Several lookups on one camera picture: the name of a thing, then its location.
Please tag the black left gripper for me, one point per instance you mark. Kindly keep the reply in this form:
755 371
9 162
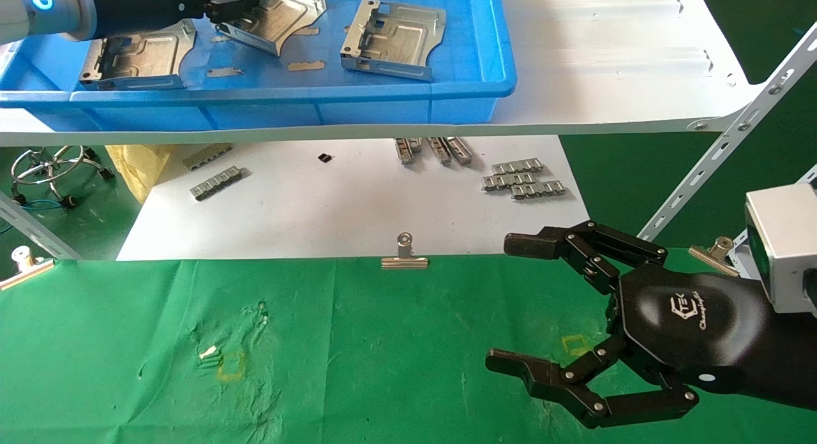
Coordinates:
147 7

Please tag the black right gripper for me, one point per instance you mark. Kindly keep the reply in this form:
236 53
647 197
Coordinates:
689 323

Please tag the stamped metal bracket part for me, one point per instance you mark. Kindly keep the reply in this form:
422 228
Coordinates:
396 42
143 58
287 16

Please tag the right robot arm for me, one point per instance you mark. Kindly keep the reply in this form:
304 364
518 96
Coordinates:
791 358

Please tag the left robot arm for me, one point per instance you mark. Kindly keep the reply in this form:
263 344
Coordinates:
64 13

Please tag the grey tape strip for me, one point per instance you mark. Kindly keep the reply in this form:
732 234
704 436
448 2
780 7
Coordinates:
306 66
224 72
221 39
309 31

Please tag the grey metal connector strip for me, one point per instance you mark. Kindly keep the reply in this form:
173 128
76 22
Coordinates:
406 150
439 150
207 156
538 189
217 182
461 150
517 166
509 180

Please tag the silver binder clip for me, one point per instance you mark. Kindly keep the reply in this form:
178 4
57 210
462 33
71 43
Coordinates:
404 261
25 273

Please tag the brass binder clip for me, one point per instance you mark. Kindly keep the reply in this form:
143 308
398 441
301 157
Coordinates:
708 256

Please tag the yellow plastic bag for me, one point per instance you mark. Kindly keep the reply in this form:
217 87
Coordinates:
137 170

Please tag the green table cloth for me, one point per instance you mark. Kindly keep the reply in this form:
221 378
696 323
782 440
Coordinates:
351 355

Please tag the chrome stool base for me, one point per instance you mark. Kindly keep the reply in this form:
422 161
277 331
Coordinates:
106 173

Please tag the white paper sheet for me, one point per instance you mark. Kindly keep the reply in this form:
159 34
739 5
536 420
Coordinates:
351 208

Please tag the blue plastic tray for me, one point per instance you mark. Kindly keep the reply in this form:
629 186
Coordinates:
472 48

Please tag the white shelf board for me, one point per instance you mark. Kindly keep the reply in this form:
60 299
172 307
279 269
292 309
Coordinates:
606 61

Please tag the long white slotted strut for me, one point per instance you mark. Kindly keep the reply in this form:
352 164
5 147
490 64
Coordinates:
734 134

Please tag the grey slotted strut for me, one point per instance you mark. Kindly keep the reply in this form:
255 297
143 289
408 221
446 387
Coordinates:
32 230

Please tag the small white scrap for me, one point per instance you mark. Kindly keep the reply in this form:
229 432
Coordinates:
208 353

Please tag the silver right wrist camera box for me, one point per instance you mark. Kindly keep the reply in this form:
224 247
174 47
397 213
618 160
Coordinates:
788 246

